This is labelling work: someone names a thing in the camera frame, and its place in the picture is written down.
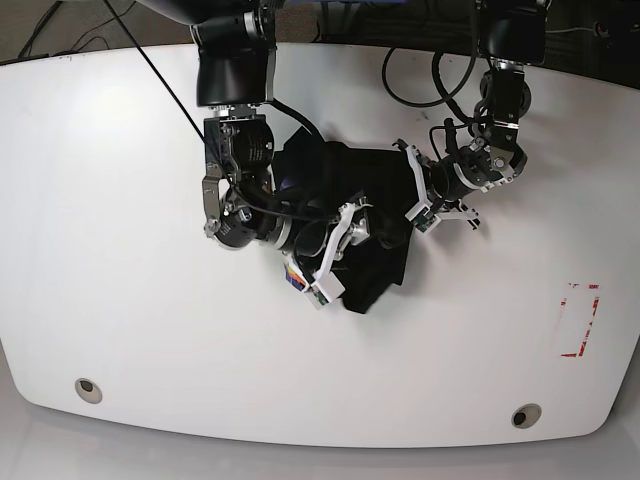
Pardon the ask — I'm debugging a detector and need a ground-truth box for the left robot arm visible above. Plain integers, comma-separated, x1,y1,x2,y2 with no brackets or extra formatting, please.
395,1,549,233

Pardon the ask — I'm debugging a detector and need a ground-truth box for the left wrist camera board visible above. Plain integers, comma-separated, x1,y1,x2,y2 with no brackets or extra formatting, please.
405,205,442,235

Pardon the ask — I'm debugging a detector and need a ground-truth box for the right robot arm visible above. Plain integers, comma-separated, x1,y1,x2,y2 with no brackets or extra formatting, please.
145,1,369,308

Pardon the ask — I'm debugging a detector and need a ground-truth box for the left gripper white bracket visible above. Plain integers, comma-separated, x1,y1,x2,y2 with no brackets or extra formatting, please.
394,139,480,230

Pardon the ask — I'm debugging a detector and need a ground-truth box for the table grommet hole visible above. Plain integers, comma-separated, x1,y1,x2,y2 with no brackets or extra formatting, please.
511,403,542,429
75,378,103,405

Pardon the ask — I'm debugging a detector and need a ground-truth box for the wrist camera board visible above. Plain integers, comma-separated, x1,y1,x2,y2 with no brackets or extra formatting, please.
304,285,345,310
405,205,442,235

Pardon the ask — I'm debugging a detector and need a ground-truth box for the right table grommet hole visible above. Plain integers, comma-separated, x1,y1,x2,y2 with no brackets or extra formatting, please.
511,403,542,429

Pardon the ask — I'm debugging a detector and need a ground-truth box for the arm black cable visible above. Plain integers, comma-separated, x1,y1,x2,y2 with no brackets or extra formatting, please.
104,0,346,226
382,0,501,161

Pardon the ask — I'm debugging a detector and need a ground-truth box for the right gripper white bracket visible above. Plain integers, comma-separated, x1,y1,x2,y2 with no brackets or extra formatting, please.
284,198,373,294

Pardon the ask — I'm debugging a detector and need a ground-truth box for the left table grommet hole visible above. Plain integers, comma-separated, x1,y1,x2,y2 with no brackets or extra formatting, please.
75,378,103,405

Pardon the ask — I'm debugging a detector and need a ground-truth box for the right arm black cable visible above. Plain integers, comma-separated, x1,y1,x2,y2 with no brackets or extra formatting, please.
104,0,346,226

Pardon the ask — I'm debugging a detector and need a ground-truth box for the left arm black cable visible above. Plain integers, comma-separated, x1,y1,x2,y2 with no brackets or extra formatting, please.
382,0,501,161

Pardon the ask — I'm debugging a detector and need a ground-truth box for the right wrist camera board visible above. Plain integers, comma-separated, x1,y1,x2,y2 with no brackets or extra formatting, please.
304,285,345,310

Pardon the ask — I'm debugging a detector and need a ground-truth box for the black t-shirt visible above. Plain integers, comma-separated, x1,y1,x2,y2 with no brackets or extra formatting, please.
271,128,418,314

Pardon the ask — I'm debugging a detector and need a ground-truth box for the red tape rectangle marking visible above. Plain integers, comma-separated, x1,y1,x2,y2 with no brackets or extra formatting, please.
554,283,601,358

